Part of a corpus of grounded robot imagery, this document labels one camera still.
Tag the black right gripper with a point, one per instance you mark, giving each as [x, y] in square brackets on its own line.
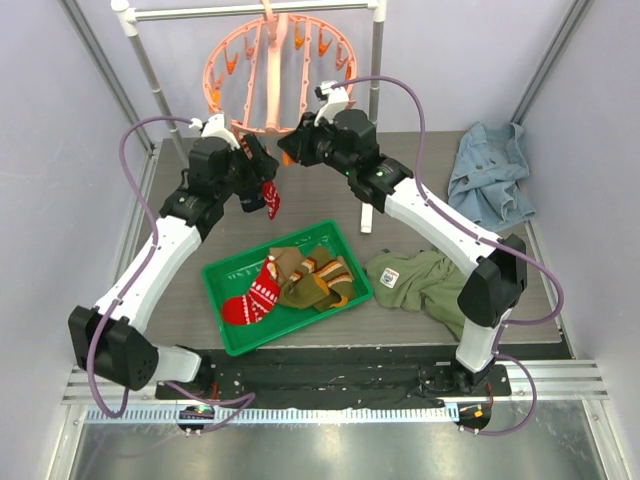
[302, 145]

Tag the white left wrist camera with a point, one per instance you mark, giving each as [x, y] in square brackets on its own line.
[216, 127]

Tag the olive green t-shirt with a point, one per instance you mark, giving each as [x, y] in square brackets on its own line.
[427, 282]

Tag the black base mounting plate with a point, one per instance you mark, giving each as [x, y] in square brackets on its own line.
[336, 378]

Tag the red christmas sock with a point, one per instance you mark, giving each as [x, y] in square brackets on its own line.
[260, 299]
[271, 198]

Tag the green plastic tray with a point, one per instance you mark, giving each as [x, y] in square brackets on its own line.
[233, 276]

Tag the navy blue sock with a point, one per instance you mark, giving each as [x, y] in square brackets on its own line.
[251, 199]

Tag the white metal clothes rack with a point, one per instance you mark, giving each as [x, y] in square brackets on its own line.
[130, 19]

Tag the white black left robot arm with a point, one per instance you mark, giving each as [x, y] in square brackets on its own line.
[108, 339]

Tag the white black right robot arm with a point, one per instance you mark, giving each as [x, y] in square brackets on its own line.
[495, 276]

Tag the light blue denim shirt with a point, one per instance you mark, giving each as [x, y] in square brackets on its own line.
[483, 186]

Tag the pink round clip hanger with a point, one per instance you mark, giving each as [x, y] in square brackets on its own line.
[274, 47]

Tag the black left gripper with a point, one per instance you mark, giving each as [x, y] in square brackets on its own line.
[260, 169]

